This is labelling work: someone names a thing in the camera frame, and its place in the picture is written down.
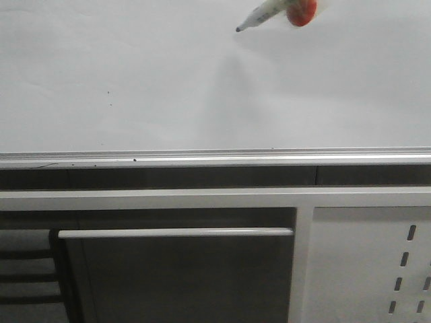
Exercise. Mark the white metal frame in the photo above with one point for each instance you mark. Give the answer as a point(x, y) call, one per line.
point(303, 200)

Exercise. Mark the white perforated metal panel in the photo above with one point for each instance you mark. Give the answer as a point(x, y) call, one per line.
point(368, 264)

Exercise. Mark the white whiteboard with aluminium frame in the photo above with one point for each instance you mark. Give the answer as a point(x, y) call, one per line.
point(171, 83)

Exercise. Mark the grey panel with white rail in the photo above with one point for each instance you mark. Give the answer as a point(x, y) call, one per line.
point(237, 274)

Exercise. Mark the white marker pen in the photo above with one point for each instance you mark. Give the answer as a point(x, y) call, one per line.
point(264, 12)

